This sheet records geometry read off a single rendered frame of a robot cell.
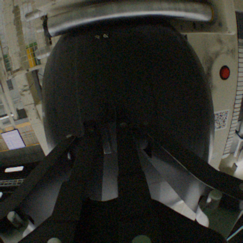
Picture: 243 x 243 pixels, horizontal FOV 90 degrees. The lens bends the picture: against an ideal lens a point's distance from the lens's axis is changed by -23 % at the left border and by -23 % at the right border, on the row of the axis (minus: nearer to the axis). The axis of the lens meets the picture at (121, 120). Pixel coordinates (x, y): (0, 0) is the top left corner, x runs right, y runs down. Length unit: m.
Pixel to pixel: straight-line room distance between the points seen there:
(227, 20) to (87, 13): 0.26
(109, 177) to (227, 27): 0.34
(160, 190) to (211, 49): 0.36
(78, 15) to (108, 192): 0.30
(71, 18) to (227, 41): 0.40
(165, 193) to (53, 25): 0.36
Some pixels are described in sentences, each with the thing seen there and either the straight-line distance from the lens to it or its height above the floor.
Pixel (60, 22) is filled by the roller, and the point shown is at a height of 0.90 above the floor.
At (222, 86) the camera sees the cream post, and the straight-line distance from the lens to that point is 0.50.
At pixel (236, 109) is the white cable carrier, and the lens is 0.60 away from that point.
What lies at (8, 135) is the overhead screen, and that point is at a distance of 4.39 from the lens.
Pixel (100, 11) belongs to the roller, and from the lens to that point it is 0.29.
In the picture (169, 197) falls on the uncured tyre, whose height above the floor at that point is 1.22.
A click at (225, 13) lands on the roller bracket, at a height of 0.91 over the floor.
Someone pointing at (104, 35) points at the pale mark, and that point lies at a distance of 0.28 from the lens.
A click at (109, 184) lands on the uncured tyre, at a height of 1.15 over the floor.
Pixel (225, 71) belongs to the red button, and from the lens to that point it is 0.49.
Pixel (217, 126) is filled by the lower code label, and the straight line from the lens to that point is 0.55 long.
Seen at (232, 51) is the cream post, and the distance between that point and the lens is 0.51.
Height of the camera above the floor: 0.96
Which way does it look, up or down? 28 degrees up
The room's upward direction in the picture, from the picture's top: 171 degrees clockwise
